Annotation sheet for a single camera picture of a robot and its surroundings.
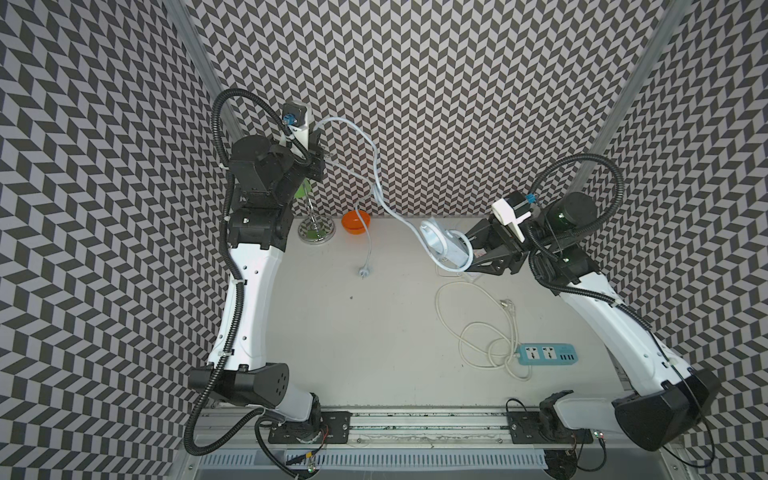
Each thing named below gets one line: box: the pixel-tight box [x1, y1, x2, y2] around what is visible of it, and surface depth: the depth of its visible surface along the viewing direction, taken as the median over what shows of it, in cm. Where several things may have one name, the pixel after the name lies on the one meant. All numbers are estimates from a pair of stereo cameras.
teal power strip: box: [518, 343, 578, 365], surface depth 84 cm
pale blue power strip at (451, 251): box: [421, 226, 469, 268], surface depth 46 cm
